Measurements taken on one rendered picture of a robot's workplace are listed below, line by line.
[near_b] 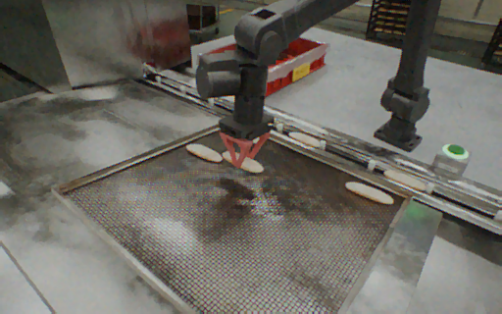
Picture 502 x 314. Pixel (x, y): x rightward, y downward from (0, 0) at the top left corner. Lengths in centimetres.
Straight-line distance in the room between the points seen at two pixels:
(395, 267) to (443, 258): 21
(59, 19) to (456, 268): 117
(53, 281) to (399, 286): 48
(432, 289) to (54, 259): 63
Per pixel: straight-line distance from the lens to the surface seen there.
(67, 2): 114
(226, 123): 60
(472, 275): 78
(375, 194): 71
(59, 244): 57
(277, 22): 55
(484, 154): 114
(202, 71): 55
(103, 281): 50
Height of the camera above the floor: 137
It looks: 36 degrees down
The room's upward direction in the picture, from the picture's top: straight up
